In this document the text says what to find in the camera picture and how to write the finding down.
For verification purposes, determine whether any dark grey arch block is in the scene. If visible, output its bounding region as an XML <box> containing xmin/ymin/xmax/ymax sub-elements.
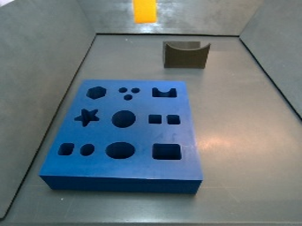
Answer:
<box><xmin>163</xmin><ymin>41</ymin><xmax>211</xmax><ymax>69</ymax></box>

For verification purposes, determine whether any orange rectangular panel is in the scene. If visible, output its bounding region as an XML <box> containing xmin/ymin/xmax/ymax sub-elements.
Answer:
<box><xmin>132</xmin><ymin>0</ymin><xmax>156</xmax><ymax>23</ymax></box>

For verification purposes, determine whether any blue shape sorter block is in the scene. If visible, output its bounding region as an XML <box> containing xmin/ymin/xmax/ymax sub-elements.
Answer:
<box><xmin>39</xmin><ymin>79</ymin><xmax>203</xmax><ymax>193</ymax></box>

